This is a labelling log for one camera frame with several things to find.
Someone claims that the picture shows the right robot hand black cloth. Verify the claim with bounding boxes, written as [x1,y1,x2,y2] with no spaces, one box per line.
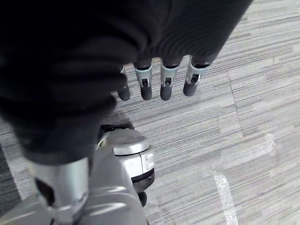
[0,0,253,213]

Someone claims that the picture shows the silver robot leg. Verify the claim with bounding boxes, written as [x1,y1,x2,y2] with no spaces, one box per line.
[0,123,156,225]

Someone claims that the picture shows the dark robot foot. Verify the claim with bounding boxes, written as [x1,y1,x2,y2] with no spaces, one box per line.
[137,191,148,208]

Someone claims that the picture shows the clear plastic tape strip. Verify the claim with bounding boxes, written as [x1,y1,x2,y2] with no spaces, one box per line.
[210,133,277,171]
[202,172,236,225]

